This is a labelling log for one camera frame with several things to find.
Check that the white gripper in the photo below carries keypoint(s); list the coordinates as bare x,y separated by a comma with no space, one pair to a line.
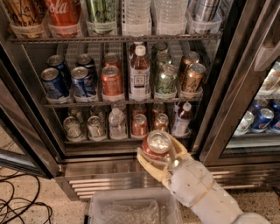
191,181

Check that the copper can rear bottom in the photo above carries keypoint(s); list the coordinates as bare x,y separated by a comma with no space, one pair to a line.
157,108

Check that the red coke can rear bottom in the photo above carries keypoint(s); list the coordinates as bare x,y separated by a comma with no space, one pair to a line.
139,120

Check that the blue can far right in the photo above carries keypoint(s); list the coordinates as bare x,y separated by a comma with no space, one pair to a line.
274,125

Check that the silver can top shelf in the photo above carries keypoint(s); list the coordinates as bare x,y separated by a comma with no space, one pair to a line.
203,16

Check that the left open fridge door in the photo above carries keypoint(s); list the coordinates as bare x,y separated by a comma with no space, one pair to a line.
33,156

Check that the tea bottle shelf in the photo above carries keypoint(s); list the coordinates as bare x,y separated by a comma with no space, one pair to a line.
139,75
133,48
182,119

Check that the tea bottle rear middle shelf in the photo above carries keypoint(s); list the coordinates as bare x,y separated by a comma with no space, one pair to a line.
133,48

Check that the red coke can front bottom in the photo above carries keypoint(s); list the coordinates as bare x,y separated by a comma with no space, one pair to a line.
157,144

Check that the copper can shelf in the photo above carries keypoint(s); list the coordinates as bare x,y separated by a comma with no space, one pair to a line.
187,59
192,79

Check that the blue pepsi can right fridge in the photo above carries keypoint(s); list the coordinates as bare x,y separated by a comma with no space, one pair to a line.
262,120

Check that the red coke can rear middle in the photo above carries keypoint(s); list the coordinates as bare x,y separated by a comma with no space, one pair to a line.
112,59

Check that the green can front middle shelf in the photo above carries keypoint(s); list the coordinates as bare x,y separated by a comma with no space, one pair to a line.
166,82

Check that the blue pepsi can rear left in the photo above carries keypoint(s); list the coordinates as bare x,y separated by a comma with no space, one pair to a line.
58,62

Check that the water bottle bottom shelf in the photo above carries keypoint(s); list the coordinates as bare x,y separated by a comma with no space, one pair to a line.
117,124

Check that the red coke can front middle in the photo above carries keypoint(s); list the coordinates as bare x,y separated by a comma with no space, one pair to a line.
112,84

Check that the wire shelf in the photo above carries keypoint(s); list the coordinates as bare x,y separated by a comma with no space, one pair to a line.
117,39
104,103

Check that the water bottle top right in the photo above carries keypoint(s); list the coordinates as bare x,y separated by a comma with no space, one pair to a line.
170,16

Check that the clear plastic bin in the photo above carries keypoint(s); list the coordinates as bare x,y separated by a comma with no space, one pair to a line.
134,206

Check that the copper can rear middle shelf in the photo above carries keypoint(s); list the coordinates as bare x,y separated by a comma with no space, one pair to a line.
187,59

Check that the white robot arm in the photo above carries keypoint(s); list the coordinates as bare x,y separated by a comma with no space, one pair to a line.
217,206

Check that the tea bottle bottom shelf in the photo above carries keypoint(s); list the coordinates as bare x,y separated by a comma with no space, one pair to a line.
182,119

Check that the silver can rear left bottom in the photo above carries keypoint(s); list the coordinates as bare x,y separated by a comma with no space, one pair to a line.
77,113

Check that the silver can front left bottom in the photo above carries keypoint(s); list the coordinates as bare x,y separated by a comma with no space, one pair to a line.
74,132

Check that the tea bottle front middle shelf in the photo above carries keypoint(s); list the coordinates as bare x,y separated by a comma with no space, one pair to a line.
139,75

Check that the water bottle top left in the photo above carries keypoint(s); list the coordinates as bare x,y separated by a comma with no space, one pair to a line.
136,18

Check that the green can rear middle shelf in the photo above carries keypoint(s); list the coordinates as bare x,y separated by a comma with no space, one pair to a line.
158,47

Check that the middle wire shelf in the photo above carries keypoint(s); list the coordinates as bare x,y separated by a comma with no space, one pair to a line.
104,103

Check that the green can top shelf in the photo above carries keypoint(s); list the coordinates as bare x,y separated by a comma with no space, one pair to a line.
101,15

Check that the blue pepsi can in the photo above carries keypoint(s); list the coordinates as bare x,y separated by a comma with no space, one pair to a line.
85,60
55,87
83,85
58,62

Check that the blue pepsi can front left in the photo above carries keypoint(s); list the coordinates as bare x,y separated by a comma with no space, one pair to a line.
55,87

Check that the upper wire shelf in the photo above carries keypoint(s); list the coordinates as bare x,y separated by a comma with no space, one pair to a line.
117,39

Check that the copper can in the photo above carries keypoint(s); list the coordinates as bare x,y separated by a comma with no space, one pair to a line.
157,108
161,122

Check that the right glass fridge door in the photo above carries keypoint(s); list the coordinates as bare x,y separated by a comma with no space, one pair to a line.
260,54

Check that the green can shelf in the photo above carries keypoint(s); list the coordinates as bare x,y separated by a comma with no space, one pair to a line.
166,82
161,59
101,15
158,47

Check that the white can right fridge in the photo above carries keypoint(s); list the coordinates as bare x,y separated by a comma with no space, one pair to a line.
244,124

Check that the copper can front bottom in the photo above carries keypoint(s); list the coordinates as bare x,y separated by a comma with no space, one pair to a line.
161,122

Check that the copper can front middle shelf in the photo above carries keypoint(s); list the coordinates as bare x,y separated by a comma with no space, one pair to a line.
192,79

